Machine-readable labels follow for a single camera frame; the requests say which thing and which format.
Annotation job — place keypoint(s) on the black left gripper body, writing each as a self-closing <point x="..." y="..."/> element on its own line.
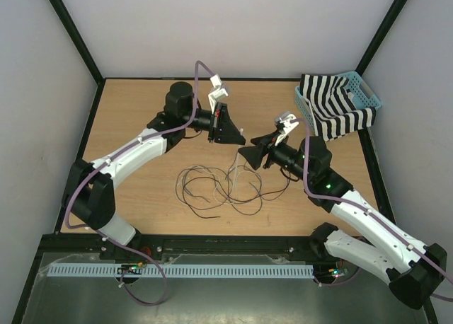
<point x="217" y="126"/>

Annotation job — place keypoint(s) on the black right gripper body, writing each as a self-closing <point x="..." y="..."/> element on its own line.
<point x="264" y="148"/>

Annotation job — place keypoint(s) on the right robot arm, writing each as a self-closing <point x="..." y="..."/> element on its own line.
<point x="410" y="268"/>

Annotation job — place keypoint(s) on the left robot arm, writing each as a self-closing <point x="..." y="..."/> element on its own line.
<point x="89" y="193"/>

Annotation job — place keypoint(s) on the black white striped cloth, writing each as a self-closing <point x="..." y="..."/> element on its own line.
<point x="328" y="102"/>

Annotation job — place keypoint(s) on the light blue perforated basket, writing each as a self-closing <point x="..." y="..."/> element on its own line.
<point x="362" y="97"/>

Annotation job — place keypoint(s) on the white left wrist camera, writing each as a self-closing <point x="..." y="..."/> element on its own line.
<point x="218" y="91"/>

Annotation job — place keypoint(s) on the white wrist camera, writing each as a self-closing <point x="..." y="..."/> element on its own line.
<point x="285" y="123"/>
<point x="218" y="91"/>

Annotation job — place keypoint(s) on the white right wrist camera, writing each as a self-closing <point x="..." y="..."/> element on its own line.
<point x="285" y="123"/>

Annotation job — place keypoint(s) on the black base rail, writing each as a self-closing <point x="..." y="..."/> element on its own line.
<point x="293" y="248"/>

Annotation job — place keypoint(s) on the light blue slotted cable duct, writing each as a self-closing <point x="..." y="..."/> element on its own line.
<point x="183" y="271"/>

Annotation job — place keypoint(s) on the black cage frame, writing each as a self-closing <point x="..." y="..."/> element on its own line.
<point x="48" y="79"/>

